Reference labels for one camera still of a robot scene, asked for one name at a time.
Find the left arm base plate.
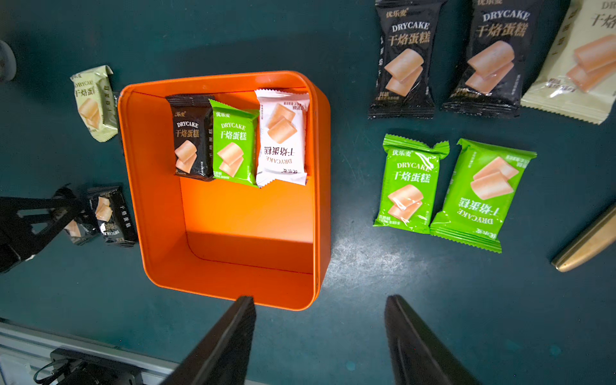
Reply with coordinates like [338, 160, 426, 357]
[33, 348, 143, 385]

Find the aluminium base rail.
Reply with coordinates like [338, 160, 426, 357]
[1, 315, 256, 384]

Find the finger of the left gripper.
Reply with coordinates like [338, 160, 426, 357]
[1, 197, 83, 274]

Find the orange storage box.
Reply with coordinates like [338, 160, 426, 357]
[118, 71, 331, 311]

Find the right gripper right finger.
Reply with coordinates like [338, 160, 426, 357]
[384, 295, 479, 384]

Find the green cookie packet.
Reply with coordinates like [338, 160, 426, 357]
[374, 134, 450, 234]
[430, 138, 537, 253]
[211, 100, 259, 188]

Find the black cookie packet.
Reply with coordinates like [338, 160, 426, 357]
[88, 185, 138, 247]
[442, 0, 543, 119]
[53, 186, 99, 245]
[166, 94, 215, 181]
[368, 0, 445, 119]

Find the cream cookie packet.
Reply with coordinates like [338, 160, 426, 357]
[71, 65, 120, 143]
[521, 0, 615, 124]

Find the white cookie packet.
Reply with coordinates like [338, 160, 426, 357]
[255, 89, 310, 188]

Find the golden knife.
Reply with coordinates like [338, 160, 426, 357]
[551, 204, 615, 273]

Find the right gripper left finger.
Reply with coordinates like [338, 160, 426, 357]
[163, 296, 257, 384]

